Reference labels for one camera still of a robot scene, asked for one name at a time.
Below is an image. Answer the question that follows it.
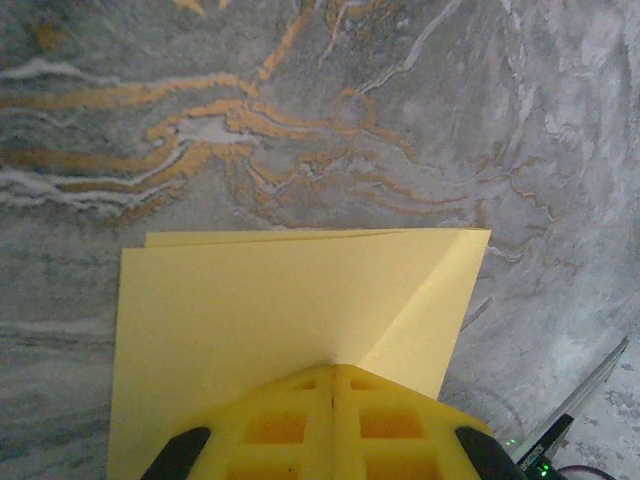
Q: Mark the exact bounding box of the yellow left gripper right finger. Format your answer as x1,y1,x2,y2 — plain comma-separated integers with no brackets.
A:
333,364,526,480

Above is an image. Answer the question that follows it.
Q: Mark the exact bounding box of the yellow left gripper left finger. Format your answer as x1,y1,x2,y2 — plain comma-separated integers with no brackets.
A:
144,364,335,480

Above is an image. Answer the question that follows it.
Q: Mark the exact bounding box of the yellow square paper sheet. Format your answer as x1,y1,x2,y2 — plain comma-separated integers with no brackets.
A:
107,228,492,480

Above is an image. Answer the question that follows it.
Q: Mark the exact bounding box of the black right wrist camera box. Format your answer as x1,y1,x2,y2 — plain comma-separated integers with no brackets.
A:
514,337,631,480

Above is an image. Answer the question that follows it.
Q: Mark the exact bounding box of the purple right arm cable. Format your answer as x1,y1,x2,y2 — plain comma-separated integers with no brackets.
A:
557,464,614,480

